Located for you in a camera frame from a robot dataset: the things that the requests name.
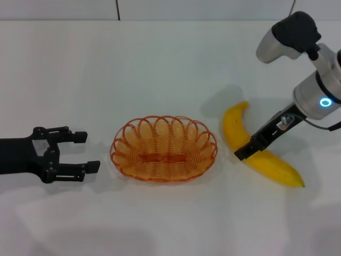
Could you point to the yellow banana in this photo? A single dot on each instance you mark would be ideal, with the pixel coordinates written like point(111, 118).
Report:
point(277, 168)

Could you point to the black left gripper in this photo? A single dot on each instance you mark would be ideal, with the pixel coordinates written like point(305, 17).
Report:
point(18, 156)

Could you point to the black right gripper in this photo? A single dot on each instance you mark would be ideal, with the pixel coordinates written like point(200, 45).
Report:
point(271, 133)

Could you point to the orange woven plastic basket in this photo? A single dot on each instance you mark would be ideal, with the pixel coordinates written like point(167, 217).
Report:
point(162, 170)

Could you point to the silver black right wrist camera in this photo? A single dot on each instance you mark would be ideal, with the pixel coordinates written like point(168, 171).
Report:
point(277, 48)

